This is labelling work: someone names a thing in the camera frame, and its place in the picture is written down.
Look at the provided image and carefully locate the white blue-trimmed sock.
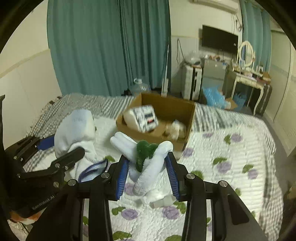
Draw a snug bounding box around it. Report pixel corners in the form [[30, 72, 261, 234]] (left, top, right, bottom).
[[54, 109, 109, 183]]

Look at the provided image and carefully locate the white sock with green patch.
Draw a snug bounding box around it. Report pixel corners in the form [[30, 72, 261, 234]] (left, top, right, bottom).
[[110, 132, 174, 202]]

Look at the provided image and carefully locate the blue floral tissue pack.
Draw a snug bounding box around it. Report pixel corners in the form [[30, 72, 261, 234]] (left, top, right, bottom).
[[164, 120, 187, 141]]

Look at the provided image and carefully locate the person's left hand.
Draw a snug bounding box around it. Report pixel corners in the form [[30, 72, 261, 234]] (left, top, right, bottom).
[[10, 211, 42, 225]]

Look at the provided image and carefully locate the white floral quilt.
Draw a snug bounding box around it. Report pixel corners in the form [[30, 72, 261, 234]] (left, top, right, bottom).
[[23, 113, 284, 241]]

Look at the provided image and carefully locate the brown cardboard box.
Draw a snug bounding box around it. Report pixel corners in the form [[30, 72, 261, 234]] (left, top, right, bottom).
[[116, 93, 195, 160]]

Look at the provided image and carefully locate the clear water jug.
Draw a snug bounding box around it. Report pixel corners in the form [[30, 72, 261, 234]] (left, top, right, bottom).
[[130, 78, 151, 96]]

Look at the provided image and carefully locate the blue waste basket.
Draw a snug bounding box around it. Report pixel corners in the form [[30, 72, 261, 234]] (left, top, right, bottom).
[[233, 92, 247, 111]]

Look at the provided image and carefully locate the large teal curtain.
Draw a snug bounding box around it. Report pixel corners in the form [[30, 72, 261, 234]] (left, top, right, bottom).
[[47, 1, 171, 96]]

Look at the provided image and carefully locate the white leaning pole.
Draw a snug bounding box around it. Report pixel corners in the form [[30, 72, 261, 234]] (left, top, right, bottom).
[[161, 38, 170, 97]]

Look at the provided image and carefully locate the white dressing table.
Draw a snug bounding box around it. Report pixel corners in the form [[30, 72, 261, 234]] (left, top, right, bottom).
[[222, 70, 273, 115]]

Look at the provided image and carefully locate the small grey fridge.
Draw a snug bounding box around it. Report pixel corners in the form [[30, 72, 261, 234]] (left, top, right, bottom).
[[201, 59, 228, 90]]

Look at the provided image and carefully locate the white black suitcase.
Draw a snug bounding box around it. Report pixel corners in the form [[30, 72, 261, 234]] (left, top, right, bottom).
[[181, 64, 202, 101]]

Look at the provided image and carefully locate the white oval vanity mirror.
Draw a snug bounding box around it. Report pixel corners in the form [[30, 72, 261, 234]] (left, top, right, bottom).
[[237, 41, 255, 68]]

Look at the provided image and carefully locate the right teal curtain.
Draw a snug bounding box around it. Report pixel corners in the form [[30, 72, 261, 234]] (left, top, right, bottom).
[[240, 1, 271, 72]]

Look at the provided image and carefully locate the white air conditioner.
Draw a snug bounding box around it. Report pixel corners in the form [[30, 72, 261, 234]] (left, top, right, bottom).
[[192, 0, 239, 14]]

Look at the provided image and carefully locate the black wall television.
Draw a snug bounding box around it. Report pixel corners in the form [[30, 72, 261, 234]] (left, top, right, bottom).
[[202, 25, 238, 54]]

